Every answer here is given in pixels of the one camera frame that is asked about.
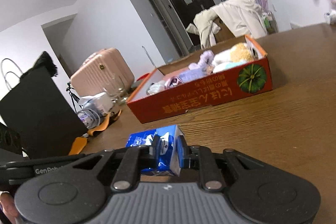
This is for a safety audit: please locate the blue tissue pack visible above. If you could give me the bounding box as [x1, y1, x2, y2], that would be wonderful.
[125, 125, 184, 176]

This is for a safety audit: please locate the pink satin scrunchie bow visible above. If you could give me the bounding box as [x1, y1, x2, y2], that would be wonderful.
[165, 76, 183, 90]

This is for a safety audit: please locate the lavender fluffy headband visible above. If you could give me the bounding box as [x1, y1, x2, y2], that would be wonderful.
[188, 50, 215, 71]

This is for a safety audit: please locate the yellow white plush toy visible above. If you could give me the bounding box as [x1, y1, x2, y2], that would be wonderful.
[212, 43, 254, 66]

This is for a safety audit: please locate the purple knit pouch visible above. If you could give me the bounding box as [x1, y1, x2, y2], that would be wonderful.
[178, 68, 208, 83]

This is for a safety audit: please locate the light blue plush toy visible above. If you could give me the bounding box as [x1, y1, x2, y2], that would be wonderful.
[213, 60, 247, 73]

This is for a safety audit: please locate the person's left hand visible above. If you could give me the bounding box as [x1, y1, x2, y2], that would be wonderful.
[1, 192, 19, 223]

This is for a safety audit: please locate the black paper bag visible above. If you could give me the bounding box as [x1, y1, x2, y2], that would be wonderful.
[1, 52, 87, 159]

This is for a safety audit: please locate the orange resistance band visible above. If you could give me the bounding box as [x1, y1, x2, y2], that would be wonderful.
[68, 109, 122, 155]

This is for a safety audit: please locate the clear glass cup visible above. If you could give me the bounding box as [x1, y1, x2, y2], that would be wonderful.
[103, 75, 129, 105]

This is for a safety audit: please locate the red cardboard pumpkin box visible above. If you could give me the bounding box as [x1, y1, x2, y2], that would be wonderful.
[127, 35, 273, 123]

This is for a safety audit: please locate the pink hard suitcase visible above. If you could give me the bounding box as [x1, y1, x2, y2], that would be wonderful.
[70, 48, 134, 97]

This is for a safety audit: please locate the wooden chair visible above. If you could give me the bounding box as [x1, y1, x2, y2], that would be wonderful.
[214, 18, 235, 43]

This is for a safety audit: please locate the cream jacket on chair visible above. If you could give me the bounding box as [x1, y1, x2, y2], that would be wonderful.
[186, 0, 268, 49]

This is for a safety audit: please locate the dark entrance door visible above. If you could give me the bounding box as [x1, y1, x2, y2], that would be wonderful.
[163, 0, 217, 47]

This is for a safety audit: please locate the small white bottle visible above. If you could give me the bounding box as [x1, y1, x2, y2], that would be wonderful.
[324, 9, 336, 25]

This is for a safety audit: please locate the white device with cables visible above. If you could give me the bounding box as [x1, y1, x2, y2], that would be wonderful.
[76, 92, 114, 129]

